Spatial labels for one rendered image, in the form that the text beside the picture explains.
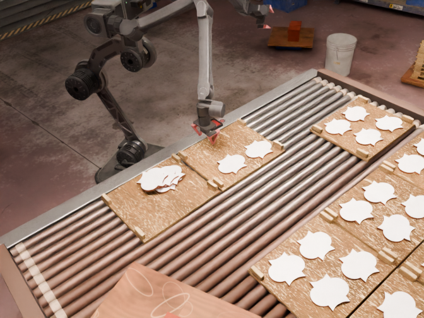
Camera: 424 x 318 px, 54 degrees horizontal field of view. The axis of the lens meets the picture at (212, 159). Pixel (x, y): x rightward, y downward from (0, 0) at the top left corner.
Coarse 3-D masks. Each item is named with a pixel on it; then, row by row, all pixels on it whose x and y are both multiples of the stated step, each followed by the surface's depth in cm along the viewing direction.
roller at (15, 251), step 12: (312, 84) 252; (288, 96) 243; (264, 108) 234; (252, 120) 229; (96, 204) 185; (72, 216) 180; (84, 216) 183; (48, 228) 176; (60, 228) 177; (36, 240) 172; (12, 252) 168
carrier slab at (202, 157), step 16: (224, 128) 220; (240, 128) 219; (208, 144) 210; (224, 144) 209; (240, 144) 208; (272, 144) 207; (192, 160) 201; (208, 160) 201; (256, 160) 198; (272, 160) 200; (208, 176) 192; (224, 176) 191; (240, 176) 191
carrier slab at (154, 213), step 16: (192, 176) 193; (112, 192) 188; (128, 192) 187; (144, 192) 187; (176, 192) 185; (192, 192) 185; (208, 192) 184; (112, 208) 180; (128, 208) 180; (144, 208) 179; (160, 208) 179; (176, 208) 178; (192, 208) 177; (128, 224) 173; (144, 224) 172; (160, 224) 172; (144, 240) 166
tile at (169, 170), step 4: (164, 168) 193; (168, 168) 193; (172, 168) 193; (164, 172) 191; (168, 172) 191; (172, 172) 191; (168, 176) 189; (172, 176) 189; (176, 176) 189; (164, 180) 187; (168, 180) 187; (172, 180) 188; (164, 184) 185; (168, 184) 185
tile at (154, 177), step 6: (156, 168) 192; (144, 174) 190; (150, 174) 189; (156, 174) 189; (162, 174) 189; (144, 180) 186; (150, 180) 186; (156, 180) 186; (162, 180) 186; (144, 186) 184; (150, 186) 183; (156, 186) 183; (162, 186) 183
